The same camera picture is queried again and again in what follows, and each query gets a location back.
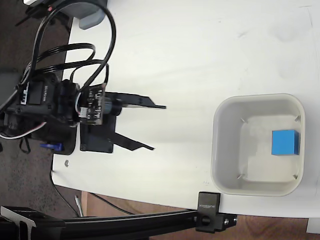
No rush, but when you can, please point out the white square plastic bowl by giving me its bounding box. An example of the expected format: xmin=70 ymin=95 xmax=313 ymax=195
xmin=210 ymin=92 xmax=307 ymax=197

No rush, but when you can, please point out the blue cube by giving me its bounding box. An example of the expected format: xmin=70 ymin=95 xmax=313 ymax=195
xmin=270 ymin=128 xmax=301 ymax=157

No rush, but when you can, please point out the black table clamp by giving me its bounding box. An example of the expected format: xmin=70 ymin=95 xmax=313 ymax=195
xmin=195 ymin=191 xmax=238 ymax=234

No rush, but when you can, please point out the thin black cable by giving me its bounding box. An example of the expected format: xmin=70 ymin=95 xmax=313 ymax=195
xmin=50 ymin=171 xmax=137 ymax=216

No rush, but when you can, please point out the gray plastic object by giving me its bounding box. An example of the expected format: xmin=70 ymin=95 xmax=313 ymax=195
xmin=58 ymin=0 xmax=109 ymax=31

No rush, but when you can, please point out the blue clamp handle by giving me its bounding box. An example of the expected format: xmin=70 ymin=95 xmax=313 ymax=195
xmin=39 ymin=142 xmax=64 ymax=153

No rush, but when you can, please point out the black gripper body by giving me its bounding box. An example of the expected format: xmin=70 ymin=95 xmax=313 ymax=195
xmin=79 ymin=114 xmax=118 ymax=154

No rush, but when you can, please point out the camera circuit board with lens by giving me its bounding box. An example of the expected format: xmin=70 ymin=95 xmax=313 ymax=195
xmin=78 ymin=83 xmax=124 ymax=126

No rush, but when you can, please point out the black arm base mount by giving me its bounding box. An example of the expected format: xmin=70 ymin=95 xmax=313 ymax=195
xmin=31 ymin=126 xmax=77 ymax=155

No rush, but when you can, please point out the black flat cable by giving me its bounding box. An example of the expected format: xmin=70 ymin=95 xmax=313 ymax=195
xmin=31 ymin=43 xmax=98 ymax=74
xmin=31 ymin=0 xmax=118 ymax=89
xmin=28 ymin=58 xmax=110 ymax=85

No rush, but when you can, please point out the white wire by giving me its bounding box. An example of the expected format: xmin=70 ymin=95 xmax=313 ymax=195
xmin=0 ymin=121 xmax=49 ymax=140

